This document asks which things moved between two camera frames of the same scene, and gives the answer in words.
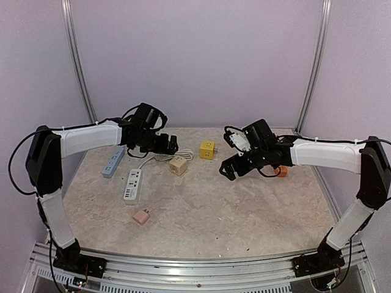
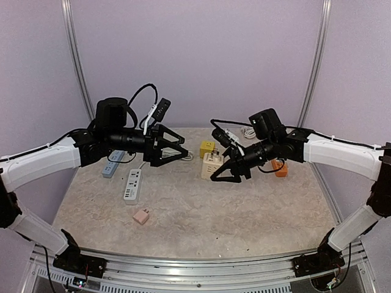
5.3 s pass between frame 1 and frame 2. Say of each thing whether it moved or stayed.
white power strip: stayed
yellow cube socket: stayed
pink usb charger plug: stayed
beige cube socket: moved
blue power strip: stayed
